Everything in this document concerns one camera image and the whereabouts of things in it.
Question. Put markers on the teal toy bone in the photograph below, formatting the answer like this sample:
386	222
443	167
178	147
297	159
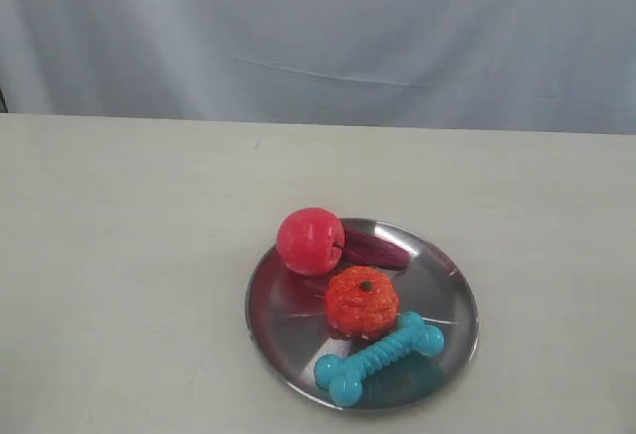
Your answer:
343	377

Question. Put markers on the red toy apple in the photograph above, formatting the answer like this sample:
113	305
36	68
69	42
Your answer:
309	241

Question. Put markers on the purple toy sweet potato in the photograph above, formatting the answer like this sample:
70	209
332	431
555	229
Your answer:
367	249

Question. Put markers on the orange toy pumpkin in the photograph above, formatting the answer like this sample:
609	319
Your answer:
361	302

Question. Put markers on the round silver metal plate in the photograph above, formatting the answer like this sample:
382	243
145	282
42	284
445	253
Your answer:
285	315

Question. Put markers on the white backdrop cloth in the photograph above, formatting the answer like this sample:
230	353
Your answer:
540	65

